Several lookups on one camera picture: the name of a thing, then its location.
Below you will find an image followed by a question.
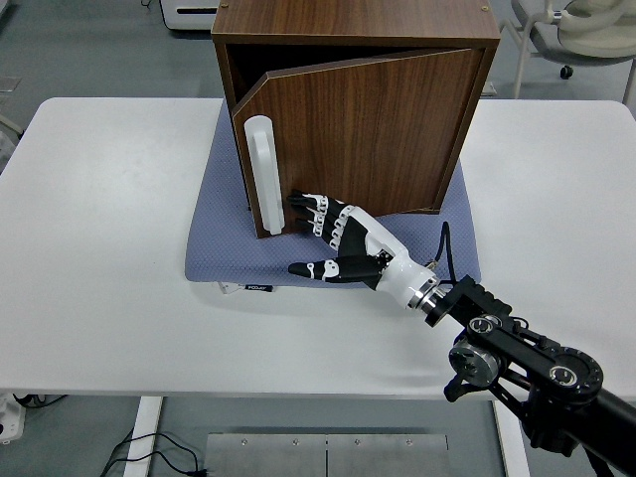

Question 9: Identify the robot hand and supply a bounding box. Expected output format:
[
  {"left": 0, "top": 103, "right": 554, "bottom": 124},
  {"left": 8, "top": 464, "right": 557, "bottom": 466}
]
[{"left": 285, "top": 188, "right": 434, "bottom": 310}]

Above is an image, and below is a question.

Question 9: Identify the brown wooden cabinet door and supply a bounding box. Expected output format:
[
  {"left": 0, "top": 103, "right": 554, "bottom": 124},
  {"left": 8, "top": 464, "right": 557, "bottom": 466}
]
[{"left": 231, "top": 48, "right": 486, "bottom": 240}]

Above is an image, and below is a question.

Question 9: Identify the white door handle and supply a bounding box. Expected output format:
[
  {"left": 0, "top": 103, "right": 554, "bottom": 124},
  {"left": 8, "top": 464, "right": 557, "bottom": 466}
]
[{"left": 242, "top": 115, "right": 286, "bottom": 235}]

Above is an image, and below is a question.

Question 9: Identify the brown wooden cabinet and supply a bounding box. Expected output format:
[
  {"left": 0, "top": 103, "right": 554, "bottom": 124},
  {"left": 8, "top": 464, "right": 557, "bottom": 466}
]
[{"left": 211, "top": 0, "right": 501, "bottom": 239}]

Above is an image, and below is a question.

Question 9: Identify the blue mesh cushion mat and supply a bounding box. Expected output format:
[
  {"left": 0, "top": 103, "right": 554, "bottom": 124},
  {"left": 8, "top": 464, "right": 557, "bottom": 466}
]
[{"left": 183, "top": 103, "right": 484, "bottom": 292}]

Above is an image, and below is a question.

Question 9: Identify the white table leg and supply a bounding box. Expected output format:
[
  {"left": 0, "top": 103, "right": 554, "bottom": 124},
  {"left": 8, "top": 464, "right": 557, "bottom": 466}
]
[
  {"left": 492, "top": 399, "right": 531, "bottom": 477},
  {"left": 118, "top": 396, "right": 164, "bottom": 477}
]

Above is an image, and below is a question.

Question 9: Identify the grey metal plate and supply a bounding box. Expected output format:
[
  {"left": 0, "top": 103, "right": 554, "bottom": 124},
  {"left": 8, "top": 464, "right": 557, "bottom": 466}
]
[{"left": 204, "top": 433, "right": 450, "bottom": 477}]

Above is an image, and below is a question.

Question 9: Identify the white office chair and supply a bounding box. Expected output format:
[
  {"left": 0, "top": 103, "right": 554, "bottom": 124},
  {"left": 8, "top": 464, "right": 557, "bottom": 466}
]
[{"left": 499, "top": 0, "right": 636, "bottom": 98}]

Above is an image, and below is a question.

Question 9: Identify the white appliance with slot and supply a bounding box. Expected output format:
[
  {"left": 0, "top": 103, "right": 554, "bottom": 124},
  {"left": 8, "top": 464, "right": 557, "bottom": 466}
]
[{"left": 159, "top": 0, "right": 223, "bottom": 32}]

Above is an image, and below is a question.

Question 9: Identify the white stand leg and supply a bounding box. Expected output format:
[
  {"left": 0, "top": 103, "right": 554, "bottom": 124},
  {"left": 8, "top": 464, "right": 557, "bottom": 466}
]
[{"left": 0, "top": 93, "right": 26, "bottom": 139}]

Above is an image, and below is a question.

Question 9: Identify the white power strip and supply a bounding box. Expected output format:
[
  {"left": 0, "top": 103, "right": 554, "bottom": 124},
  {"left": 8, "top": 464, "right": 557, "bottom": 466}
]
[{"left": 0, "top": 394, "right": 25, "bottom": 445}]

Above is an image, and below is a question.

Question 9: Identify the black floor cable with plug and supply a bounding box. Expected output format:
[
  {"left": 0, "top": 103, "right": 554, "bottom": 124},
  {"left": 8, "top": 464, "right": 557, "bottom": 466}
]
[{"left": 98, "top": 430, "right": 216, "bottom": 477}]

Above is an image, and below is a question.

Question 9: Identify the cream ribbed hose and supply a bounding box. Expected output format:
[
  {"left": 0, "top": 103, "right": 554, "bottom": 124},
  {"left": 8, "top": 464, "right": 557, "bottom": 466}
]
[{"left": 556, "top": 0, "right": 636, "bottom": 57}]

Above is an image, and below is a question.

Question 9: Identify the black cable at power strip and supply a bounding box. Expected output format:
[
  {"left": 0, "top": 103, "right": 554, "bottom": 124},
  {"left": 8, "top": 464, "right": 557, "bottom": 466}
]
[{"left": 12, "top": 393, "right": 69, "bottom": 409}]

